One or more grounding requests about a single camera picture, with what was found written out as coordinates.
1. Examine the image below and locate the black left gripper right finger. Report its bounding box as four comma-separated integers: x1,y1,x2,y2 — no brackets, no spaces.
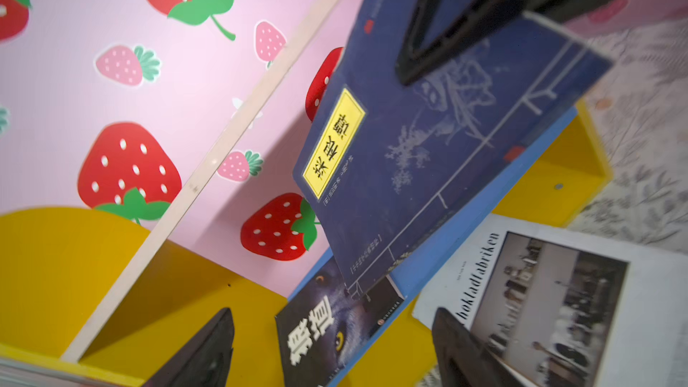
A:
432,307,523,387

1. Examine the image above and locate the white photo cover book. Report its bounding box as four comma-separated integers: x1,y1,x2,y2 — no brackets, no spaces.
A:
413,214,687,386

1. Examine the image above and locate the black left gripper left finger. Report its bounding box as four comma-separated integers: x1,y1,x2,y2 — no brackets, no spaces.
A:
143,307,235,387

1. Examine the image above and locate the black wolf cover book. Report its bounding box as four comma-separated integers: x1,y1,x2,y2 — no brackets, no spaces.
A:
275,259,404,386

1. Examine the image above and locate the yellow wooden bookshelf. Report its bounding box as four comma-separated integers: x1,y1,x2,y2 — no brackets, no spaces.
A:
0,0,614,387

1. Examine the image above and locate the dark blue thick book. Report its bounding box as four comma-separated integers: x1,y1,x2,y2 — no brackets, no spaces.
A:
293,0,612,297

